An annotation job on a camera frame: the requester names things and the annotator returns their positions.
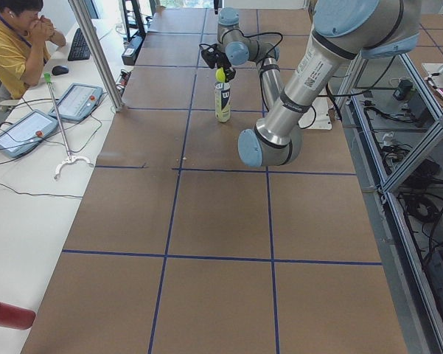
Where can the clear tennis ball can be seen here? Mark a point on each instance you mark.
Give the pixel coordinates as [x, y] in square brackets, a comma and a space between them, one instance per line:
[222, 100]

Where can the person in yellow shirt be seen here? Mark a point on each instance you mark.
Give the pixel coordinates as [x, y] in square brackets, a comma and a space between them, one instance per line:
[24, 33]

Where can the black box on floor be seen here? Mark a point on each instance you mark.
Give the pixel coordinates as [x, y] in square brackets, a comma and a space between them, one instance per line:
[129, 56]

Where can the aluminium frame post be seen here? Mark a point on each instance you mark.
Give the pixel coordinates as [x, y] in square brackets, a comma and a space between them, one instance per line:
[86, 25]

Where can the yellow-green tennis ball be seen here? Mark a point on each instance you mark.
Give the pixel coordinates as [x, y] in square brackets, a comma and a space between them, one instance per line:
[220, 75]

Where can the white desk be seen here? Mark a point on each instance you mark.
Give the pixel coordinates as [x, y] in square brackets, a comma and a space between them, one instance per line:
[41, 191]

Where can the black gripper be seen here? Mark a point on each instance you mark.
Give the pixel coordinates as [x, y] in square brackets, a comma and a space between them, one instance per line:
[222, 63]

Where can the near teach pendant tablet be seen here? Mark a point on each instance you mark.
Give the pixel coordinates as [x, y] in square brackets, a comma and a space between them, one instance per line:
[26, 134]

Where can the teach pendant tablet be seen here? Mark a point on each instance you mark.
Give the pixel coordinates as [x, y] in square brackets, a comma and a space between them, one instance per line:
[78, 101]
[26, 134]

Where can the red cylinder bottle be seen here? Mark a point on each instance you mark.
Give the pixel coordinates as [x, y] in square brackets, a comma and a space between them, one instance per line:
[14, 317]

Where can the silver reacher grabber tool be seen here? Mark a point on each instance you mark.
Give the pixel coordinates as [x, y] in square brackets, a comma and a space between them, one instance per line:
[60, 121]

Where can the black computer keyboard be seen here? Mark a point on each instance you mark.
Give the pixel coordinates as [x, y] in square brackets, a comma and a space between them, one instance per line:
[79, 48]

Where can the far teach pendant tablet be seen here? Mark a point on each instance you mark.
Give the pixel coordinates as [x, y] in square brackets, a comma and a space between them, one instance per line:
[78, 101]

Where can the black computer mouse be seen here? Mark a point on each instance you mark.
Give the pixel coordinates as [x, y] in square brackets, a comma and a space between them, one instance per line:
[59, 70]

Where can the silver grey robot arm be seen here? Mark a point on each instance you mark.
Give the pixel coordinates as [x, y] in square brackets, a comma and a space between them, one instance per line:
[341, 30]

